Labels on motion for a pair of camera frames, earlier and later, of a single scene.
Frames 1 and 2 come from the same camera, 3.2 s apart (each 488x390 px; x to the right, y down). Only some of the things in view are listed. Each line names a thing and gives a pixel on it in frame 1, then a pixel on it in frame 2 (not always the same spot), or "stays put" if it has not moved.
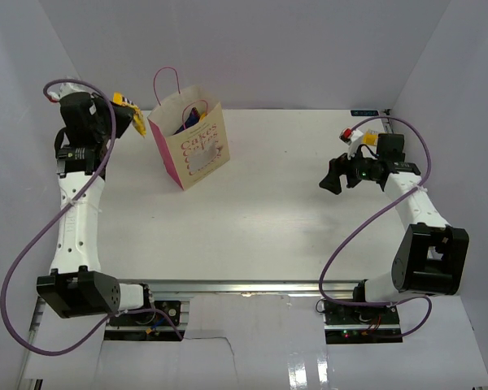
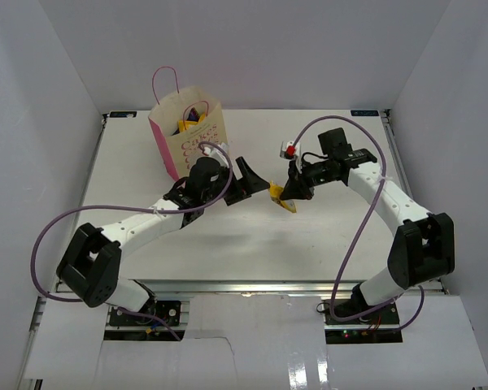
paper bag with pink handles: (191, 132) stays put
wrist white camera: (352, 138) → (289, 149)
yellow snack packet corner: (369, 138) → (275, 192)
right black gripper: (338, 167) → (295, 188)
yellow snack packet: (138, 119) → (185, 125)
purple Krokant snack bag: (193, 119) stays put
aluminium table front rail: (253, 287) stays put
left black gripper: (124, 116) → (244, 187)
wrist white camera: (65, 88) → (217, 153)
